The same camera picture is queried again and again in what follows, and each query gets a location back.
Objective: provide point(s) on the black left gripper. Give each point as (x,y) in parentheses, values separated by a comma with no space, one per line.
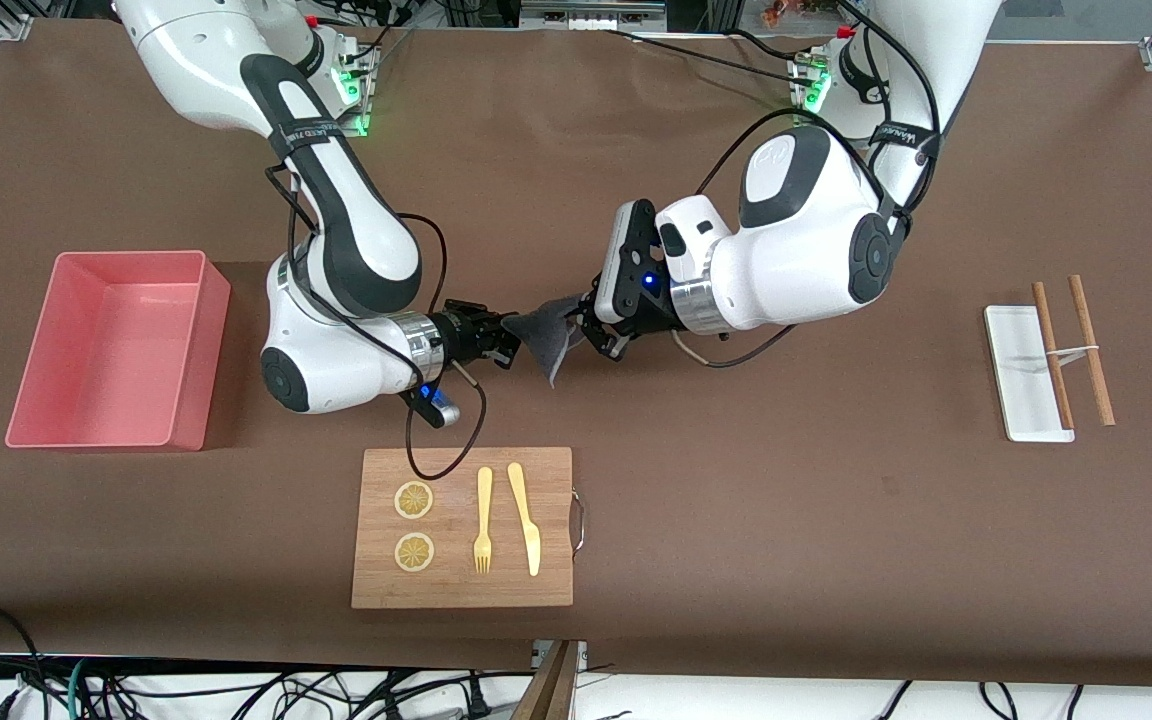
(648,315)

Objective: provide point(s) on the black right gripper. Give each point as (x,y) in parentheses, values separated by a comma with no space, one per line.
(463,334)

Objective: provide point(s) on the pink and grey cloth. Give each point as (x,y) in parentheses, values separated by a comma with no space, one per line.
(546,335)

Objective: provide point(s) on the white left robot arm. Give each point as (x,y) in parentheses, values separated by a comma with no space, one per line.
(796,250)

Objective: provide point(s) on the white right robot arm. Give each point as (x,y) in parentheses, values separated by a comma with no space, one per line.
(366,240)

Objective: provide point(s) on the wooden cutting board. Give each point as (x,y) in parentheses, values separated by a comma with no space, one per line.
(546,470)

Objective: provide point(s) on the yellow plastic fork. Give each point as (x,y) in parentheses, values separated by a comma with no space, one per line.
(484,490)

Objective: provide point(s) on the lemon slice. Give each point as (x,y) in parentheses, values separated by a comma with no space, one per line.
(414,552)
(414,501)

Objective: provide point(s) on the yellow plastic knife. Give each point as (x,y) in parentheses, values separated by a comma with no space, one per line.
(526,530)

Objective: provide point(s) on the brown table cover sheet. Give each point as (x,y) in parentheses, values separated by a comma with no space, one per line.
(736,500)

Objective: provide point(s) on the grey equipment box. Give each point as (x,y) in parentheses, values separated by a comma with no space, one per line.
(586,15)

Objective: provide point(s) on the wooden plank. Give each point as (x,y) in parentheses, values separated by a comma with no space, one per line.
(548,690)

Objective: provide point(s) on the black power plug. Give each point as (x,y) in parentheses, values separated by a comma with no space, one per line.
(476,702)

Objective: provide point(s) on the red orange background object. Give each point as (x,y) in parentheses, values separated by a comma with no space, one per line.
(786,12)

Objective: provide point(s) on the pink plastic bin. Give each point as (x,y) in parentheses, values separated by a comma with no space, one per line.
(106,350)

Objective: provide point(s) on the white rectangular tray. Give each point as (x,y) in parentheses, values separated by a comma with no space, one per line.
(1021,380)

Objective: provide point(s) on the brown wooden chopstick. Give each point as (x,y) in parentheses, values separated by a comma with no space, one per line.
(1045,320)
(1084,320)

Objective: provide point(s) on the white rubber band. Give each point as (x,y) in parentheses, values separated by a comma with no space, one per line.
(1076,351)

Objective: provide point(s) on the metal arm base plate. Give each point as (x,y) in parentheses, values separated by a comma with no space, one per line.
(361,110)
(806,95)

